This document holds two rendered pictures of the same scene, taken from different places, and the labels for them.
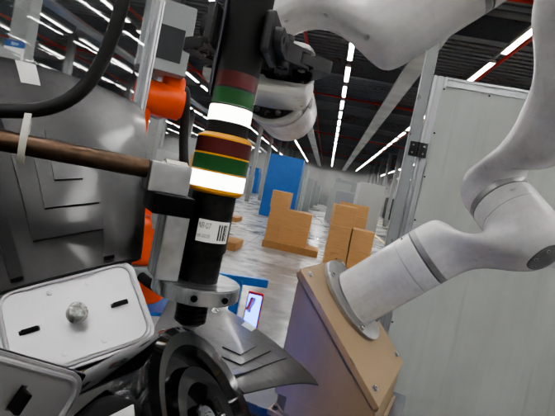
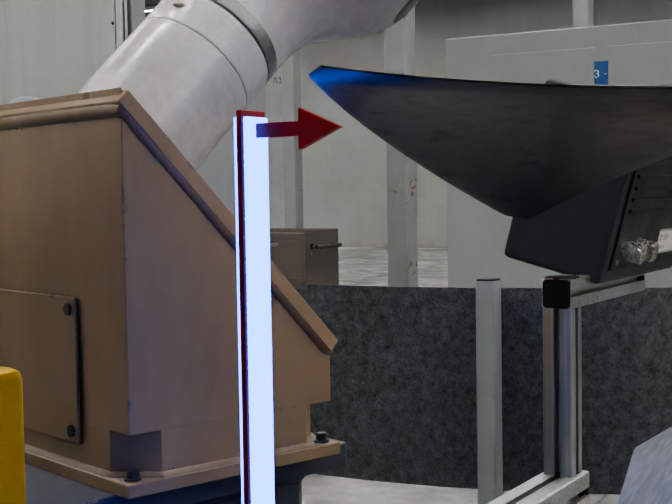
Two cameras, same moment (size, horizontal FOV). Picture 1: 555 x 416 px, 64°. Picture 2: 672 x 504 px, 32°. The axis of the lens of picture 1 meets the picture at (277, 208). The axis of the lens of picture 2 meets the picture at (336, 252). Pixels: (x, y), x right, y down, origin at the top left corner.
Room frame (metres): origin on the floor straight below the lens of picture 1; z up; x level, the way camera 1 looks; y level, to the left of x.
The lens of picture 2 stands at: (0.37, 0.61, 1.14)
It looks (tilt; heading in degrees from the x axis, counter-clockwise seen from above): 3 degrees down; 295
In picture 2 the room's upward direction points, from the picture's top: 1 degrees counter-clockwise
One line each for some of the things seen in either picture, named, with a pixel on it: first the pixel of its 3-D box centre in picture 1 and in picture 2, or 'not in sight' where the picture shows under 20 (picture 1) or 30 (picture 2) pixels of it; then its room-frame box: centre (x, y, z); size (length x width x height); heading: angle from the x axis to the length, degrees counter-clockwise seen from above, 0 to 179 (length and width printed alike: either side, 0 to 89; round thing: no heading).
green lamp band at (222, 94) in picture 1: (233, 100); not in sight; (0.35, 0.05, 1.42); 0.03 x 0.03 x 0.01
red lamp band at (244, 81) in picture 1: (236, 83); not in sight; (0.35, 0.05, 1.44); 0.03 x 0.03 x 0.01
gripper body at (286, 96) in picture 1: (266, 73); not in sight; (0.46, 0.04, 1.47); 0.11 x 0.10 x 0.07; 173
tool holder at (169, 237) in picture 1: (194, 232); not in sight; (0.35, 0.06, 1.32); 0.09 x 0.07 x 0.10; 117
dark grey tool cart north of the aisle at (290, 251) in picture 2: not in sight; (284, 299); (3.80, -6.09, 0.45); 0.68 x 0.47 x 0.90; 177
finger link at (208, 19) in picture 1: (207, 34); not in sight; (0.37, 0.08, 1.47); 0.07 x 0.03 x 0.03; 173
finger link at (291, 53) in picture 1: (288, 48); not in sight; (0.37, 0.02, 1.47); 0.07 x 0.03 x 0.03; 173
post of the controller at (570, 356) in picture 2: not in sight; (562, 375); (0.64, -0.52, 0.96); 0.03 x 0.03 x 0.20; 82
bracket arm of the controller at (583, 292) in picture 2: not in sight; (597, 284); (0.63, -0.62, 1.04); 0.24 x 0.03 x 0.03; 82
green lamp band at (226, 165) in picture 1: (220, 164); not in sight; (0.35, 0.05, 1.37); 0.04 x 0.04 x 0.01
